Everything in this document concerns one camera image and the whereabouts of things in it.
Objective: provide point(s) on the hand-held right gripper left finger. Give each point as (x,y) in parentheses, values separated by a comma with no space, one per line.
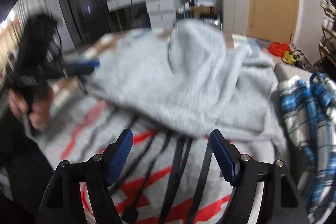
(118,161)

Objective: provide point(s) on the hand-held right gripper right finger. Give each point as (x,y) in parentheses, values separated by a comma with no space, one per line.
(223,158)

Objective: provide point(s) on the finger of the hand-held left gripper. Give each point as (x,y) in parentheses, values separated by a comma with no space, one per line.
(84,67)

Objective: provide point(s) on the grey printed hoodie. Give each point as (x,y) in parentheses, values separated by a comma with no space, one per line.
(183,69)

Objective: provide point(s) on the person's left hand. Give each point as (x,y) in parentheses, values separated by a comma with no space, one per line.
(39,113)

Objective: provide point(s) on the beige curtain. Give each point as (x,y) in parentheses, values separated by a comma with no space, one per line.
(9,40)

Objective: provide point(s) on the checkered blanket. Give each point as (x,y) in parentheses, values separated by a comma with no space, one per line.
(113,41)

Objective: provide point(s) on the dark glass cabinet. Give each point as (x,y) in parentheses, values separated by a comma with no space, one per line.
(65,3)

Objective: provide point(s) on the blue plaid shirt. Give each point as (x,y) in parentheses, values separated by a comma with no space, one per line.
(309,113)

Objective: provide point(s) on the white drawer desk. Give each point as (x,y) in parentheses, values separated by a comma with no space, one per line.
(157,3)

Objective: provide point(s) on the person's dark clothing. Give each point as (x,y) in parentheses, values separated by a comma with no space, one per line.
(21,174)

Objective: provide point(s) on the grey box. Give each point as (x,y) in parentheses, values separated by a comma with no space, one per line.
(291,71)

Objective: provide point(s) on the yellow shoes pair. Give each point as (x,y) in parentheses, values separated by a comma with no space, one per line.
(288,56)

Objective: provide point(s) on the orange plastic bag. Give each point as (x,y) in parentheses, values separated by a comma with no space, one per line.
(278,48)

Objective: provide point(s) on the white suitcase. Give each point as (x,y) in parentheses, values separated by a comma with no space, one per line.
(235,8)

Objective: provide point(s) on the wooden shoe rack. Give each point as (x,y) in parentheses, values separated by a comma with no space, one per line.
(328,37)

